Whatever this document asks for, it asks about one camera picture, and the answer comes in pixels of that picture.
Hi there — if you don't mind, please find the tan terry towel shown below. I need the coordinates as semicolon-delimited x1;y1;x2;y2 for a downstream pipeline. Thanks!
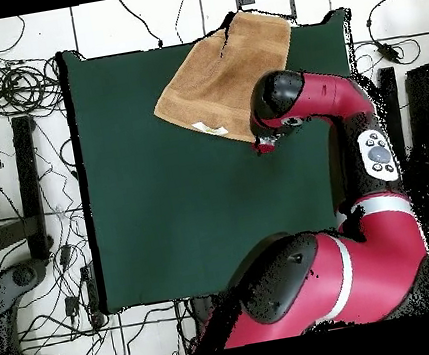
139;3;310;160

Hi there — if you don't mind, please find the dark green table cloth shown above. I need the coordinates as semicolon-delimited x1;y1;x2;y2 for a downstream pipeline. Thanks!
55;2;395;317

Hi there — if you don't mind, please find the black stand leg bar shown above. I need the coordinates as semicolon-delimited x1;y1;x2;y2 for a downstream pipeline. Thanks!
376;64;408;149
6;113;58;264

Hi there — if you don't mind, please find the black power strip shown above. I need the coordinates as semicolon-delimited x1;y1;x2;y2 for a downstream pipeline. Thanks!
77;262;105;329

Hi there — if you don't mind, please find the small black power adapter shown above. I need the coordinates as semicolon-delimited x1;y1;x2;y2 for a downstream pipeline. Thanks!
62;295;82;317

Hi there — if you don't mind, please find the dark stand base foot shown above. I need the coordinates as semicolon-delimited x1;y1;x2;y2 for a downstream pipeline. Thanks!
0;254;65;355

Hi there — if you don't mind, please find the black coiled cable bundle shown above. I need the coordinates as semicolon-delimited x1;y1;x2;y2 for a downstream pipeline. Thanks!
0;53;66;121

